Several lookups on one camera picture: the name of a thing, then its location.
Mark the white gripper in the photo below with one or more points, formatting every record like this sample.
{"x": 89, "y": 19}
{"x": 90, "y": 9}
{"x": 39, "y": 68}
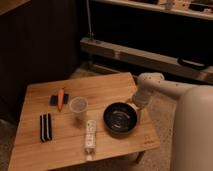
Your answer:
{"x": 140, "y": 98}

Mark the dark ceramic bowl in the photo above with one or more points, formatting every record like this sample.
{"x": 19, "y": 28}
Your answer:
{"x": 120, "y": 118}

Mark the clear plastic cup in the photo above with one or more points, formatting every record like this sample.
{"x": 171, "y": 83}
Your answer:
{"x": 78, "y": 107}

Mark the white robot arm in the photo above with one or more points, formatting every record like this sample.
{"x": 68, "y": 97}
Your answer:
{"x": 192, "y": 140}

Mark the long grey metal case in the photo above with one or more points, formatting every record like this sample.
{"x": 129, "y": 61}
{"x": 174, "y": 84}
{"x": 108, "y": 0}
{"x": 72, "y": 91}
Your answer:
{"x": 144, "y": 59}

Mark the vertical metal pole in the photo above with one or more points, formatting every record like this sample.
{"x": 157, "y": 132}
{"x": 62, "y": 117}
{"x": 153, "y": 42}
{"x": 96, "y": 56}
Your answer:
{"x": 90, "y": 32}

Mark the orange carrot toy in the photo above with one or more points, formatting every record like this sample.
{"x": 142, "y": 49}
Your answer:
{"x": 60, "y": 99}

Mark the wooden table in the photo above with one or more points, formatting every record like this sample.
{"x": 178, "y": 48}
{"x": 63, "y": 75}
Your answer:
{"x": 67, "y": 145}

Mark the blue rectangular block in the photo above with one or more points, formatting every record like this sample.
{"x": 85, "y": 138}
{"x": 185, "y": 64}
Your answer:
{"x": 54, "y": 99}

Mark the black striped eraser block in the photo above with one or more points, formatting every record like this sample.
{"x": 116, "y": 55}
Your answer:
{"x": 45, "y": 127}

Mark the wooden shelf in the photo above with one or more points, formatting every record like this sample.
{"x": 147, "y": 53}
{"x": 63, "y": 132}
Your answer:
{"x": 178, "y": 7}

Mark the black case handle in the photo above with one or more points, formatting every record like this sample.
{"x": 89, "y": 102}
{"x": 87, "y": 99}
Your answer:
{"x": 190, "y": 65}

